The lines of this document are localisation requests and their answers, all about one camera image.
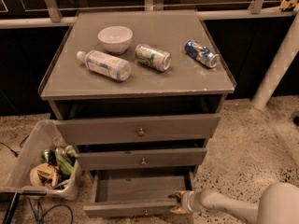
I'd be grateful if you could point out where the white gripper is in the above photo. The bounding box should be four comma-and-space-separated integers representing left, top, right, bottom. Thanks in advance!
169, 190, 201, 215

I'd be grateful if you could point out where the grey bottom drawer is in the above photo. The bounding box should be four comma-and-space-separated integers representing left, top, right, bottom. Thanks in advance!
83, 167, 193, 217

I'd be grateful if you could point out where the grey drawer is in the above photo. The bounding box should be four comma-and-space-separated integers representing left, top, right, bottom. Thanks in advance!
83, 167, 193, 217
55, 114, 220, 145
76, 147, 207, 171

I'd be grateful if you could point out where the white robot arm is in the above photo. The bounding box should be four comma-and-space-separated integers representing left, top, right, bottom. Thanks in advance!
170, 183, 299, 224

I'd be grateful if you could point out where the grey middle drawer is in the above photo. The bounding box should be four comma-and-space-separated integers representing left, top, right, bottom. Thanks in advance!
76, 147, 207, 171

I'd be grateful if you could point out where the grey drawer cabinet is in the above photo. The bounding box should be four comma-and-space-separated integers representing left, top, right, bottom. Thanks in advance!
37, 10, 237, 185

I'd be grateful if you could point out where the grey top drawer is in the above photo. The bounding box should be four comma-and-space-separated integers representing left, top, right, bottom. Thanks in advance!
55, 114, 220, 145

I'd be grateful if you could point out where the green can in bin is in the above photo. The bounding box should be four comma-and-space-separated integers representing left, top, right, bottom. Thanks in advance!
55, 147, 73, 179

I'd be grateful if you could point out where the yellow snack bag in bin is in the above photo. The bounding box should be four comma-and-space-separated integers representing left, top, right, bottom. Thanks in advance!
29, 162, 60, 188

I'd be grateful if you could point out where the clear plastic bin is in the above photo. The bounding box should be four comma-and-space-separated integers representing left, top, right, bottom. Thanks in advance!
0, 120, 81, 201

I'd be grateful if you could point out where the green white soda can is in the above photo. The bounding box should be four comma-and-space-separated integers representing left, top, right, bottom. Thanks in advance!
135, 44, 171, 72

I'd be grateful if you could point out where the blue soda can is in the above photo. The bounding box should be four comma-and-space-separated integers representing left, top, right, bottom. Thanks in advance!
184, 39, 219, 69

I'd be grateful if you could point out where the clear plastic bottle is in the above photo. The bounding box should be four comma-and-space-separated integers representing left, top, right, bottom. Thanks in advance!
77, 50, 131, 81

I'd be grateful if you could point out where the white bowl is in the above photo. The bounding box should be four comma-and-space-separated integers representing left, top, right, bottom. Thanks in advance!
98, 26, 133, 54

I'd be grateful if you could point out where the white slanted pole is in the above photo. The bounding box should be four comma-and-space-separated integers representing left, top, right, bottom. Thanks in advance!
251, 13, 299, 110

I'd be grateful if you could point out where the metal railing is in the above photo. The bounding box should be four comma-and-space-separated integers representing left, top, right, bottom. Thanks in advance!
0, 0, 298, 29

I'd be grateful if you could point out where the yellow object on ledge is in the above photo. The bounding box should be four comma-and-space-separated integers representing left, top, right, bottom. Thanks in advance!
279, 0, 297, 11

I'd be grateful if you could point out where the blue cable on floor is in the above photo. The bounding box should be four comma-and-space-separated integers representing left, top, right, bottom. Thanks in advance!
27, 197, 74, 224

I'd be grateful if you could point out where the black cable on floor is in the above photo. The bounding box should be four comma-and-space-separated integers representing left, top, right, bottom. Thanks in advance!
0, 133, 30, 158

